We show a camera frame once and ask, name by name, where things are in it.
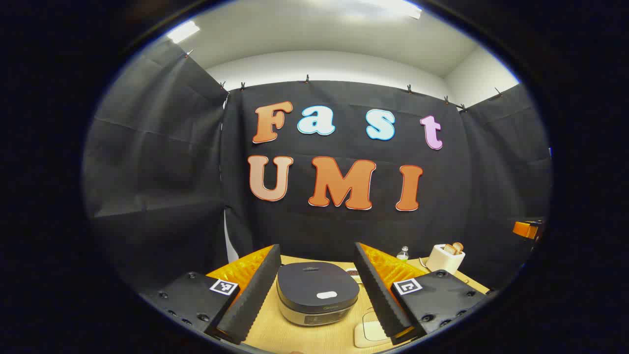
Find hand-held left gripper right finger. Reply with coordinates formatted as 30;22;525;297
354;242;493;346

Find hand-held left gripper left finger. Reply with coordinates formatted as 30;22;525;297
140;243;283;346

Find cream chopstick holder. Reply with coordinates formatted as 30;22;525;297
354;309;394;349

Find dark grey rice cooker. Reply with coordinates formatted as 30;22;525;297
276;262;360;326

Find white toaster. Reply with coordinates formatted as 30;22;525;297
426;244;466;275

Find black backdrop cloth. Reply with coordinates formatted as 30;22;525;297
83;39;552;295

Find ceiling light panel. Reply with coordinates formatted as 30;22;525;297
166;21;201;44
393;0;423;20

